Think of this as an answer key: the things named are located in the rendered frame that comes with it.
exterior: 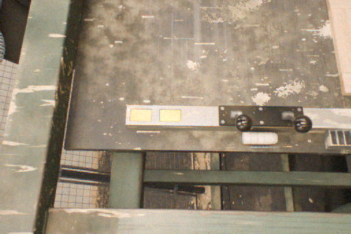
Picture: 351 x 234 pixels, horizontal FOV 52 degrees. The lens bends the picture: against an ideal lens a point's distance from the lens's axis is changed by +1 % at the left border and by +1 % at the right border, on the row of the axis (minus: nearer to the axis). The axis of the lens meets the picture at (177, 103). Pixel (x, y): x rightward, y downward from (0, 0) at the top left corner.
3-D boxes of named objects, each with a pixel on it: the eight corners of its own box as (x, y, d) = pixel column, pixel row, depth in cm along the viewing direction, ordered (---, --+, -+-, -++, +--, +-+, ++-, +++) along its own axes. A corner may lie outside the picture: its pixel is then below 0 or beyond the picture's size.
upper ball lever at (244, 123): (243, 122, 85) (254, 134, 72) (226, 121, 85) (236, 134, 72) (243, 106, 85) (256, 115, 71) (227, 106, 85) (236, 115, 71)
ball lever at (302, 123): (293, 123, 85) (315, 135, 72) (277, 122, 85) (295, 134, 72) (294, 107, 85) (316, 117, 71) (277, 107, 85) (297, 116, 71)
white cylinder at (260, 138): (242, 145, 86) (275, 145, 86) (244, 141, 83) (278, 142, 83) (241, 133, 87) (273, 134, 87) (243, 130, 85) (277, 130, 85)
